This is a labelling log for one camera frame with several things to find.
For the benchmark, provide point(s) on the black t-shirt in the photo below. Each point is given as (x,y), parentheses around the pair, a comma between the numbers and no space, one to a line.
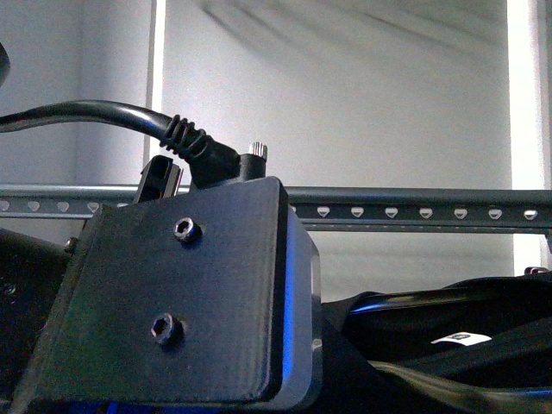
(478,346)

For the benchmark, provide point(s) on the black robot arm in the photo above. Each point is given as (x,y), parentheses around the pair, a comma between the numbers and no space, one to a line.
(31,273)

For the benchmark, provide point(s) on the metal hanger hook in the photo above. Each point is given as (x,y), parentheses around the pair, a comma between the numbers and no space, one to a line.
(535,270)

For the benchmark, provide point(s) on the grey perforated rack rail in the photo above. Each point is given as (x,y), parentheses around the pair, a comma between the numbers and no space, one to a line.
(328,208)

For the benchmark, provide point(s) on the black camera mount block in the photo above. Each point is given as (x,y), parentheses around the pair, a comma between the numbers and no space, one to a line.
(210,298)

